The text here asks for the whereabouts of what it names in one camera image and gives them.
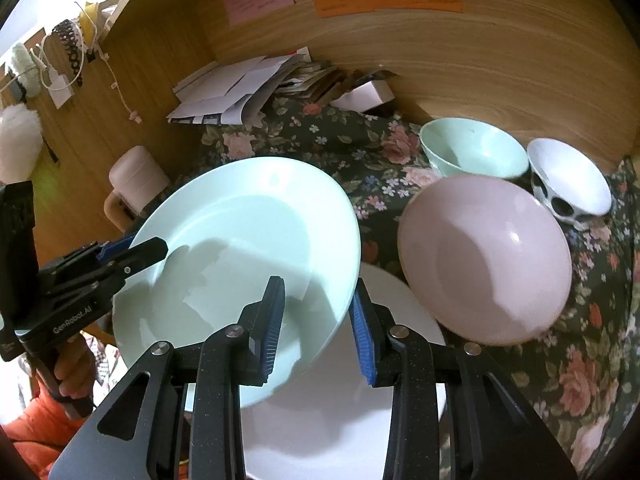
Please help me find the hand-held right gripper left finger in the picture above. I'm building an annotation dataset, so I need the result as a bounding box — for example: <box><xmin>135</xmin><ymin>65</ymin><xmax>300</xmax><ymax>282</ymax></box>
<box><xmin>47</xmin><ymin>275</ymin><xmax>287</xmax><ymax>480</ymax></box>

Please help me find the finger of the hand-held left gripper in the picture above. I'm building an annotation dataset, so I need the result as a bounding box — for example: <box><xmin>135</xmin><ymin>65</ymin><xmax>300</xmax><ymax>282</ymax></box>
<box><xmin>97</xmin><ymin>234</ymin><xmax>137</xmax><ymax>262</ymax></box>
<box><xmin>107</xmin><ymin>236</ymin><xmax>169</xmax><ymax>282</ymax></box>

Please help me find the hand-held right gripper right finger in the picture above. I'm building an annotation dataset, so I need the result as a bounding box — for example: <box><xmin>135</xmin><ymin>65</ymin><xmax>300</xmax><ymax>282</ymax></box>
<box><xmin>350</xmin><ymin>277</ymin><xmax>581</xmax><ymax>480</ymax></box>

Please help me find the white plate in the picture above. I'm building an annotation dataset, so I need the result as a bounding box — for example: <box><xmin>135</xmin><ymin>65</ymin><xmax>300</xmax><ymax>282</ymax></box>
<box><xmin>185</xmin><ymin>262</ymin><xmax>448</xmax><ymax>480</ymax></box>

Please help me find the light green plate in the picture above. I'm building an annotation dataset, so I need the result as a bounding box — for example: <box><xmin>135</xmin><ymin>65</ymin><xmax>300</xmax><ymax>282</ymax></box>
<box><xmin>112</xmin><ymin>156</ymin><xmax>361</xmax><ymax>408</ymax></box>

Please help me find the pink bowl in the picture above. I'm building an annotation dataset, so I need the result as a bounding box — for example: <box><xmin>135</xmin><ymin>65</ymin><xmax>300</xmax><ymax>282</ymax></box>
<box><xmin>397</xmin><ymin>175</ymin><xmax>572</xmax><ymax>346</ymax></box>

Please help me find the light green bowl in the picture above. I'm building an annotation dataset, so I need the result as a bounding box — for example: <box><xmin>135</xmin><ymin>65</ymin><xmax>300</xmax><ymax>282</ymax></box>
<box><xmin>419</xmin><ymin>117</ymin><xmax>530</xmax><ymax>181</ymax></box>

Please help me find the white bowl with black spots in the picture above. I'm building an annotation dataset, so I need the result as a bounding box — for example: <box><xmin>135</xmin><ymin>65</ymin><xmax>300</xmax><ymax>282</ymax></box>
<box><xmin>526</xmin><ymin>138</ymin><xmax>613</xmax><ymax>223</ymax></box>

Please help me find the person's left hand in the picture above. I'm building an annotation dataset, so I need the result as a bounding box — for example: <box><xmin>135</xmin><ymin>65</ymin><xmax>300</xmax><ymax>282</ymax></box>
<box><xmin>52</xmin><ymin>332</ymin><xmax>97</xmax><ymax>406</ymax></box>

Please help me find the pink mug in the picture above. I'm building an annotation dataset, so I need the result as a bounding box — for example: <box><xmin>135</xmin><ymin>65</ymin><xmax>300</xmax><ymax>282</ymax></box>
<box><xmin>103</xmin><ymin>146</ymin><xmax>171</xmax><ymax>233</ymax></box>

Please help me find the white fluffy pompom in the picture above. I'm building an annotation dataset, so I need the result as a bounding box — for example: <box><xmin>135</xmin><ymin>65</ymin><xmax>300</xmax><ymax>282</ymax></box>
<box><xmin>0</xmin><ymin>105</ymin><xmax>43</xmax><ymax>183</ymax></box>

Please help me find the white charger adapter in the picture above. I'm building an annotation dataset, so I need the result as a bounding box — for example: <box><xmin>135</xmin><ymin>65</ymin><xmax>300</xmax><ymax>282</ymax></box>
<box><xmin>50</xmin><ymin>75</ymin><xmax>76</xmax><ymax>108</ymax></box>

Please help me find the stack of white papers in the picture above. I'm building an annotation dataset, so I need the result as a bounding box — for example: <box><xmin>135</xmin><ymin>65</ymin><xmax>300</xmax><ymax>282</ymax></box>
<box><xmin>166</xmin><ymin>47</ymin><xmax>313</xmax><ymax>126</ymax></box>

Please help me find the dark floral tablecloth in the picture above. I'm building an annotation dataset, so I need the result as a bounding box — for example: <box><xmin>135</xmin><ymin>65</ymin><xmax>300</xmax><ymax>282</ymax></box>
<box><xmin>170</xmin><ymin>95</ymin><xmax>640</xmax><ymax>480</ymax></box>

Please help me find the black lace headband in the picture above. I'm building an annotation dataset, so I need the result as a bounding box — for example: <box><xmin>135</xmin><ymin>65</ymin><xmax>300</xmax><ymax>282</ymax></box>
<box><xmin>52</xmin><ymin>20</ymin><xmax>86</xmax><ymax>86</ymax></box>

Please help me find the white fluffy headband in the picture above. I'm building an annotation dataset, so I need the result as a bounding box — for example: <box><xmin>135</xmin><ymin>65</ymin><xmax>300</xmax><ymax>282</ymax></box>
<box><xmin>7</xmin><ymin>42</ymin><xmax>46</xmax><ymax>98</ymax></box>

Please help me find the yellow plush toy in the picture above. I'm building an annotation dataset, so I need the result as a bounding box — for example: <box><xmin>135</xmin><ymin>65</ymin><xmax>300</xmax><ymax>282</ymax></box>
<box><xmin>75</xmin><ymin>2</ymin><xmax>103</xmax><ymax>36</ymax></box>

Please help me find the stack of small booklets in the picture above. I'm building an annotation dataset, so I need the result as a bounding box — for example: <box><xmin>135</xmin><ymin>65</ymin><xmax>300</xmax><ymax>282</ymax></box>
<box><xmin>277</xmin><ymin>62</ymin><xmax>346</xmax><ymax>106</ymax></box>

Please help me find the small white box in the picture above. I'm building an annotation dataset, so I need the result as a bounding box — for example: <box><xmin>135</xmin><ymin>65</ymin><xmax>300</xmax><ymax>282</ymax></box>
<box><xmin>330</xmin><ymin>80</ymin><xmax>396</xmax><ymax>113</ymax></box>

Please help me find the white charging cable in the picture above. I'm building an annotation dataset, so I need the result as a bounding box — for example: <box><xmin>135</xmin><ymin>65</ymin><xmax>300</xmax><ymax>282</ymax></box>
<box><xmin>30</xmin><ymin>35</ymin><xmax>143</xmax><ymax>123</ymax></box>

